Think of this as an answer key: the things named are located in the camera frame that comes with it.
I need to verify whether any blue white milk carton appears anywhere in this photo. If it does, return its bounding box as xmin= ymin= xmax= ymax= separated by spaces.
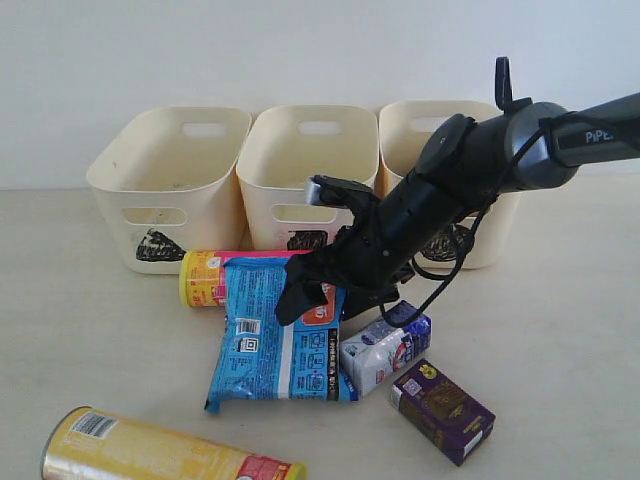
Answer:
xmin=339 ymin=314 xmax=432 ymax=397

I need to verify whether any blue snack bag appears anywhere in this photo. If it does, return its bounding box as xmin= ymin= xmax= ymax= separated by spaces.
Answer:
xmin=205 ymin=257 xmax=359 ymax=414

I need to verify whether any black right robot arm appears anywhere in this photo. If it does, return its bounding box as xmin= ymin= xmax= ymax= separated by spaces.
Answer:
xmin=275 ymin=94 xmax=639 ymax=326

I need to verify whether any pink chips can yellow lid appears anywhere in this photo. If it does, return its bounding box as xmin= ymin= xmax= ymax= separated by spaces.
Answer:
xmin=179 ymin=250 xmax=309 ymax=308

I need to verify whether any cream bin triangle mark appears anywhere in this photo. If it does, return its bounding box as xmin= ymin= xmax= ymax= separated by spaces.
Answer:
xmin=86 ymin=107 xmax=252 ymax=274

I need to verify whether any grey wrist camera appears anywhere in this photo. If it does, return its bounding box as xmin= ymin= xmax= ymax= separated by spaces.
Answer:
xmin=305 ymin=174 xmax=376 ymax=212

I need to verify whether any purple carton box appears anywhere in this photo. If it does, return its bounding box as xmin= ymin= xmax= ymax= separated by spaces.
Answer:
xmin=390 ymin=359 xmax=496 ymax=466

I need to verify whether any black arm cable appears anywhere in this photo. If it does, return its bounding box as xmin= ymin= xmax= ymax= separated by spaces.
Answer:
xmin=394 ymin=57 xmax=601 ymax=326

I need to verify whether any cream bin circle mark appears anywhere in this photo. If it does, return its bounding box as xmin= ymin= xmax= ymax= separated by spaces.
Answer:
xmin=378 ymin=100 xmax=521 ymax=269

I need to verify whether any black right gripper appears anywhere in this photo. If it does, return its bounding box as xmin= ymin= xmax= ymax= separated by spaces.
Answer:
xmin=275 ymin=220 xmax=414 ymax=326

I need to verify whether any cream bin square mark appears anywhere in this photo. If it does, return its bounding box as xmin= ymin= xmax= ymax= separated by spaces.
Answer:
xmin=236 ymin=105 xmax=379 ymax=250

